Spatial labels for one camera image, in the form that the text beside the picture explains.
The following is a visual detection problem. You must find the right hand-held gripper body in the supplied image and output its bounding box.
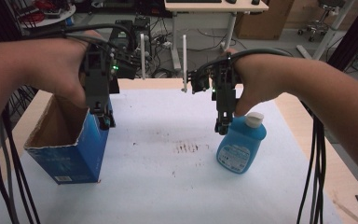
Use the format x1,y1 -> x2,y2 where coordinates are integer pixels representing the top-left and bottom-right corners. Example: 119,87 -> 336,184
186,52 -> 241,123

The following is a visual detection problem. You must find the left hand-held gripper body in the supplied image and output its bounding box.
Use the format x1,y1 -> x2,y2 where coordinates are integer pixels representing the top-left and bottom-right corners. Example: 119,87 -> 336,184
79,23 -> 142,116

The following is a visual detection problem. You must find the blue bottle with white cap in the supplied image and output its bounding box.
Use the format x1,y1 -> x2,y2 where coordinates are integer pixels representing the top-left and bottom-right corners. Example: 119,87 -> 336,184
215,111 -> 268,175

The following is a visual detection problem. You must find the blue cardboard box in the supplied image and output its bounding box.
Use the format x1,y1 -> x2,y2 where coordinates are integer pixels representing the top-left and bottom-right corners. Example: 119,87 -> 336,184
23,93 -> 116,186

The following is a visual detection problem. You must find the person's right hand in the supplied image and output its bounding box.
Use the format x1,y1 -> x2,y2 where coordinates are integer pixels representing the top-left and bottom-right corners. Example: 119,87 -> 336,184
222,47 -> 288,118

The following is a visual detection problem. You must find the person's left hand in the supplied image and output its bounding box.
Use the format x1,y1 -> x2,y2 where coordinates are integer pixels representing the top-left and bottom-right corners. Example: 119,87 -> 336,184
27,29 -> 104,109

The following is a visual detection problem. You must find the white rod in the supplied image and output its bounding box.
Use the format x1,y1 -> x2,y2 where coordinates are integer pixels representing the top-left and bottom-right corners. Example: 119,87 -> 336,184
139,33 -> 146,80
180,34 -> 188,93

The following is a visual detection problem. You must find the round white table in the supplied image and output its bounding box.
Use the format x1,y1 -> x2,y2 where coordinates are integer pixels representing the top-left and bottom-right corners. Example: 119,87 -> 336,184
18,0 -> 77,30

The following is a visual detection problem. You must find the white table mat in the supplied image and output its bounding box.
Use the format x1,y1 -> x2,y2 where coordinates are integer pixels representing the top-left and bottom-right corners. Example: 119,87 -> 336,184
0,88 -> 345,224

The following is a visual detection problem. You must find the brown cabinet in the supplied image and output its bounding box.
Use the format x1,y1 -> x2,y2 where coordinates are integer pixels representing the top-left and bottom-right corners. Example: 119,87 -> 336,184
234,0 -> 296,41

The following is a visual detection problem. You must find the white desk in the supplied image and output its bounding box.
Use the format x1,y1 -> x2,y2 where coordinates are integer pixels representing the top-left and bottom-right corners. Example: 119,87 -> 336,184
163,0 -> 270,72

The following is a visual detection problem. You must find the black keyboard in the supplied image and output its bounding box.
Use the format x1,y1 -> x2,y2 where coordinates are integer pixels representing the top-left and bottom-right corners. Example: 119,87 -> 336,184
166,0 -> 223,4

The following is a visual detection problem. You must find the office chair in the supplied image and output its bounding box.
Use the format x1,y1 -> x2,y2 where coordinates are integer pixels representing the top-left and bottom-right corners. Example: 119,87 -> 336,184
296,0 -> 347,43

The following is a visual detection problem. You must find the white stand leg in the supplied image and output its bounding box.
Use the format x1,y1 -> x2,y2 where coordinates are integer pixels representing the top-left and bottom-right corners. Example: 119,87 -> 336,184
296,0 -> 357,62

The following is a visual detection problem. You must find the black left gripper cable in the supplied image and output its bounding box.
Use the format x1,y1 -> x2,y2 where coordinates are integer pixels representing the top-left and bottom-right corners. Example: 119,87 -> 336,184
0,22 -> 138,224

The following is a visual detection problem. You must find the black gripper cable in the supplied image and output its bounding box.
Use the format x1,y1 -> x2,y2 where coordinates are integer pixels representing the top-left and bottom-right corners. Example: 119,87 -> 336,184
0,22 -> 138,224
195,47 -> 328,224

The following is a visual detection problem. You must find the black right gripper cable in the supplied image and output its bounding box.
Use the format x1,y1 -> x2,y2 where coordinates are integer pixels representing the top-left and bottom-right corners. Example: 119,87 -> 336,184
195,47 -> 328,224

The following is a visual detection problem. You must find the black post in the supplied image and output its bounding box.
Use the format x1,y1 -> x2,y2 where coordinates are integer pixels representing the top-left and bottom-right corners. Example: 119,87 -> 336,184
326,0 -> 358,73

